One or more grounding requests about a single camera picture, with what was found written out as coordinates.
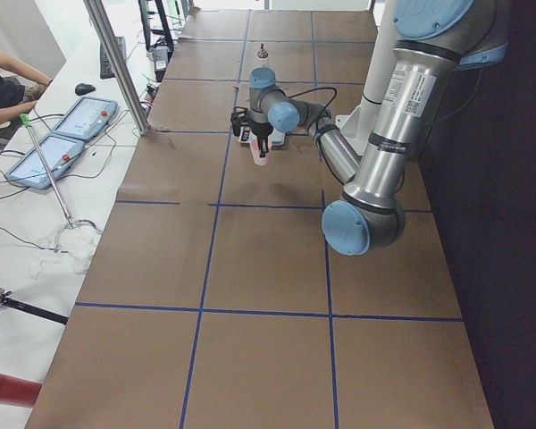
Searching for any crumpled white cloth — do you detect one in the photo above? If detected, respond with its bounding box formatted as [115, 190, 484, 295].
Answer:
[29, 224, 101, 280]

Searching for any black computer mouse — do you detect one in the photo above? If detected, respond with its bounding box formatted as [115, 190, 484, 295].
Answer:
[74, 83, 96, 96]

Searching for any aluminium frame post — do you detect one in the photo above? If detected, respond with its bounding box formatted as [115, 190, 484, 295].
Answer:
[84, 0, 150, 136]

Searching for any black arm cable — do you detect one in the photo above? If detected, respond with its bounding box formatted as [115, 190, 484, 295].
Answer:
[289, 86, 339, 135]

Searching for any upper blue teach pendant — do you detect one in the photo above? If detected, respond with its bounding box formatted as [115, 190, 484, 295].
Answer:
[52, 96, 118, 142]

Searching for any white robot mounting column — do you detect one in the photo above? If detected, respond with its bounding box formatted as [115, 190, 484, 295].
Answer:
[335, 0, 398, 155]

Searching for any seated person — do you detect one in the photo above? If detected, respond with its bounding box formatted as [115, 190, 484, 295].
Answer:
[0, 50, 53, 139]

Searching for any metal rod green tip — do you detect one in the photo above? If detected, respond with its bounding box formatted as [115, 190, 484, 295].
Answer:
[19, 114, 103, 238]

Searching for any lower blue teach pendant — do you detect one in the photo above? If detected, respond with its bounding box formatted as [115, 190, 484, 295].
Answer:
[4, 135, 88, 190]

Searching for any wrist black camera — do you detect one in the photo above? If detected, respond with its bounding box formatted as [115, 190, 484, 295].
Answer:
[230, 106, 250, 138]

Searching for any red cylinder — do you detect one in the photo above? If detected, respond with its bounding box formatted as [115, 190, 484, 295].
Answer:
[0, 374, 42, 408]

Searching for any white digital kitchen scale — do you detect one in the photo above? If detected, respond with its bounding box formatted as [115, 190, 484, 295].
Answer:
[236, 125, 286, 147]

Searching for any blue teach pendant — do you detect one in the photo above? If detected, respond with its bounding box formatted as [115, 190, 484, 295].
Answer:
[52, 96, 118, 142]
[4, 135, 88, 190]

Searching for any black keyboard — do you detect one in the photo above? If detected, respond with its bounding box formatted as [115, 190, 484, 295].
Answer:
[99, 35, 128, 80]

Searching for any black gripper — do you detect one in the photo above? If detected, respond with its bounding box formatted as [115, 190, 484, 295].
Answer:
[250, 121, 272, 158]

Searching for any black tripod rod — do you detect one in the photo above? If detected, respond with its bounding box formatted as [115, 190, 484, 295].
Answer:
[0, 288, 69, 325]

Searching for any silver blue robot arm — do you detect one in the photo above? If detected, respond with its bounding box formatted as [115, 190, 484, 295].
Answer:
[246, 1, 510, 256]

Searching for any pink plastic cup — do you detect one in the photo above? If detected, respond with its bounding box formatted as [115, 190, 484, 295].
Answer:
[250, 137, 272, 166]

